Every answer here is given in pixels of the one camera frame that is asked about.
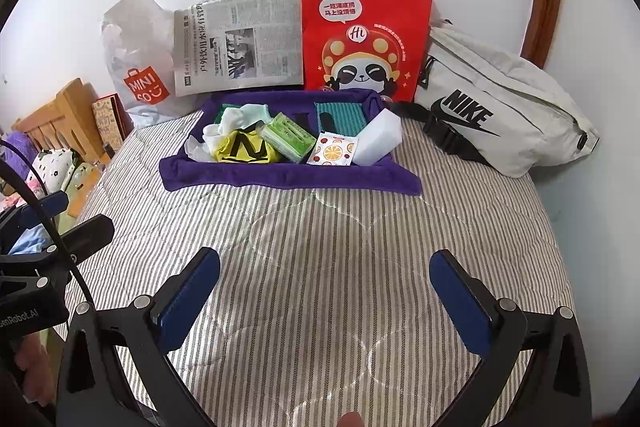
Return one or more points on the flower print pillow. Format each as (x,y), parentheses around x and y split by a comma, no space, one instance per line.
(52,169)

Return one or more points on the person's left hand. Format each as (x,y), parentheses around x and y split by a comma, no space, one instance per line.
(39,367)

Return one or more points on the beige waist bag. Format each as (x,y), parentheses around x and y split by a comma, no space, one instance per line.
(500,97)

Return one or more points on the red paper bag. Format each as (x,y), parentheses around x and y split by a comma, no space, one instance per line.
(365,22)

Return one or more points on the mint white sock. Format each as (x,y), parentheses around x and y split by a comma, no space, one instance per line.
(245,117)

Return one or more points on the white sponge block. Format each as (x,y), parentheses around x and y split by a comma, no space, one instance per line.
(380,137)

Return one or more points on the yellow black pouch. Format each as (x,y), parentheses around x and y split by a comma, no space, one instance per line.
(245,147)

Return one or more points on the white plastic shopping bag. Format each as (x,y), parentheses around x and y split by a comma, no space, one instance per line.
(135,52)

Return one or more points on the purple plush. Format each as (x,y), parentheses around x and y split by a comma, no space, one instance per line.
(22,149)

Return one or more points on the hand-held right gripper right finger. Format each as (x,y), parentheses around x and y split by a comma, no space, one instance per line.
(460,302)

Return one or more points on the green sheet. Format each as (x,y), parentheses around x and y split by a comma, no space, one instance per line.
(80,187)

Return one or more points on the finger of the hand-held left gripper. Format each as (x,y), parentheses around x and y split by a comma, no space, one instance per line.
(35,212)
(85,234)

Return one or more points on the wooden bedside table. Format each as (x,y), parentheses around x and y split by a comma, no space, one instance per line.
(111,159)

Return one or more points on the folded newspaper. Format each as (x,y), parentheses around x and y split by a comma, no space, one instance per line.
(235,42)

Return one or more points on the orange print packet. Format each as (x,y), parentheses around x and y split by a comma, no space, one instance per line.
(332,150)

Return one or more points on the white wipe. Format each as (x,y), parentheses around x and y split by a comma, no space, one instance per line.
(197,149)

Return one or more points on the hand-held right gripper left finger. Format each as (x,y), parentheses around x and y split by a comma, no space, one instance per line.
(187,302)

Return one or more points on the striped bedsheet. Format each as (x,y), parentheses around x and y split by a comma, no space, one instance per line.
(320,267)

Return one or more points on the purple towel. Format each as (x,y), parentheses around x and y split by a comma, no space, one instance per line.
(280,179)

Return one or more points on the patterned box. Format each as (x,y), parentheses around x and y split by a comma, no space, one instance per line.
(107,122)

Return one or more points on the teal cloth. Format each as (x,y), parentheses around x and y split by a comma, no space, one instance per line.
(347,119)

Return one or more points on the wooden headboard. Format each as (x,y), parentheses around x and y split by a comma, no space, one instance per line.
(55,112)

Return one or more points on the green tissue pack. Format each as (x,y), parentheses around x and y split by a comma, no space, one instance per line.
(287,137)

